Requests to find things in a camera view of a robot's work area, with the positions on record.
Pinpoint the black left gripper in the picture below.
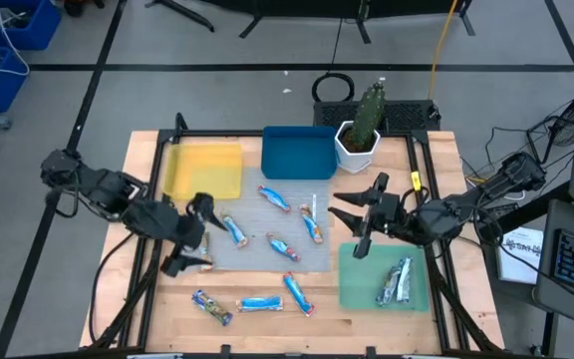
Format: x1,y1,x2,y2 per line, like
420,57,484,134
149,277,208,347
160,191,228,278

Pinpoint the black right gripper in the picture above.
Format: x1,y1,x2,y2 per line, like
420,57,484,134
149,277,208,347
327,173,402,259

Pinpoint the light blue purple granola bar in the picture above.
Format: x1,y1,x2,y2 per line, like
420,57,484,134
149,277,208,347
375,265,402,307
299,202,325,245
396,256,414,304

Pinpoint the dark blue green granola bar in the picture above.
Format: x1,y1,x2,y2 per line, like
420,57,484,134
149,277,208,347
190,289,234,327

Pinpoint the brown green granola bar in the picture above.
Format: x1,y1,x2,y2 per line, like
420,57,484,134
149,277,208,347
197,231,216,273

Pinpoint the blue red-ended granola bar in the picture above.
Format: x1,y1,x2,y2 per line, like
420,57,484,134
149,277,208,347
265,231,302,263
281,271,316,318
235,295,285,313
219,211,249,249
257,184,292,214

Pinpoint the white hexagonal plant pot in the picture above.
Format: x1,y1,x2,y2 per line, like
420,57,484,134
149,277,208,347
334,120,382,175

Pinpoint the yellow plastic tray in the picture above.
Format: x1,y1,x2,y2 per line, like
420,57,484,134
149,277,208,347
162,143,244,201

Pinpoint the grey woven mat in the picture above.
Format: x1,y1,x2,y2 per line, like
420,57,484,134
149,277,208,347
186,167,332,273

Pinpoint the green plastic tray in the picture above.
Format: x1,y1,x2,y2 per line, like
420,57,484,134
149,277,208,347
337,242,431,313

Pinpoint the blue plastic bin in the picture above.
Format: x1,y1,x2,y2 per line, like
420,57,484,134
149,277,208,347
260,125,339,180

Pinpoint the green cactus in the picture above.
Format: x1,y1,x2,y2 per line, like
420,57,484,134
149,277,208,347
350,81,387,153

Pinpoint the black perforated case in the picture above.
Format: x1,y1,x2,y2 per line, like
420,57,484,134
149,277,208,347
312,99,441,134

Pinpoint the white printed paper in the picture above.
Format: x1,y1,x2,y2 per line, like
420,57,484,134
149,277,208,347
494,226,545,285

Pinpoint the black partition panel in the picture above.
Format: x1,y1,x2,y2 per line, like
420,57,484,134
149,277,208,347
201,0,477,46

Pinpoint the grey desk platform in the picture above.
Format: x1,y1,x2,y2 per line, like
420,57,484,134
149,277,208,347
533,198,574,335

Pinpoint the black stand leg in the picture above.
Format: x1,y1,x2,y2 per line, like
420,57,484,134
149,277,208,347
144,0,216,34

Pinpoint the black aluminium table frame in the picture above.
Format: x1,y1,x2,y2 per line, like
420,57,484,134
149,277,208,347
87,113,505,359

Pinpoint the black thick power cable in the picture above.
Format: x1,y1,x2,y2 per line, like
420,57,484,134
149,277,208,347
88,231,137,344

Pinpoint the black coiled cable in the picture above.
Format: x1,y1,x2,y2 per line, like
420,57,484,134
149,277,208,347
311,17,356,104

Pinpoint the yellow cable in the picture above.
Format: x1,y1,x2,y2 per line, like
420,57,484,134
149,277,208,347
427,0,460,101

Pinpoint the black wire fan guard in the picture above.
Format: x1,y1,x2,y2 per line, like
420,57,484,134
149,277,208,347
548,97,574,149

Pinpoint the white cable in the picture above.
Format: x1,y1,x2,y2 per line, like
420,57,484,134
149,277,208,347
0,0,32,77

